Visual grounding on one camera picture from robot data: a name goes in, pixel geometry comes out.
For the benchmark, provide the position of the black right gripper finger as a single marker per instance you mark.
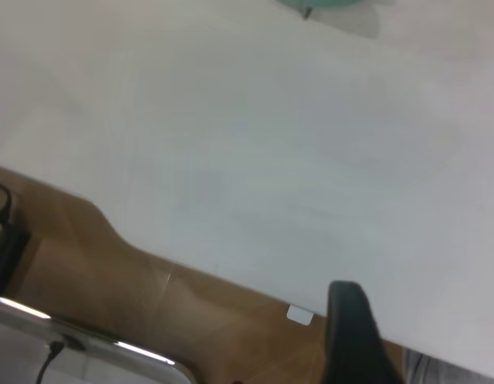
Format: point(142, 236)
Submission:
point(351, 340)

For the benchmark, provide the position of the green plate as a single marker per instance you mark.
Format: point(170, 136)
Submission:
point(323, 3)

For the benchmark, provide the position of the white tape tab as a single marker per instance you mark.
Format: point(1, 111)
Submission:
point(299, 314)

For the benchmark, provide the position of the black box device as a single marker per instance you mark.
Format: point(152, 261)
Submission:
point(7, 248)

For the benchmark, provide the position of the chrome metal frame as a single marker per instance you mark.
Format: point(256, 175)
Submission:
point(91, 340)

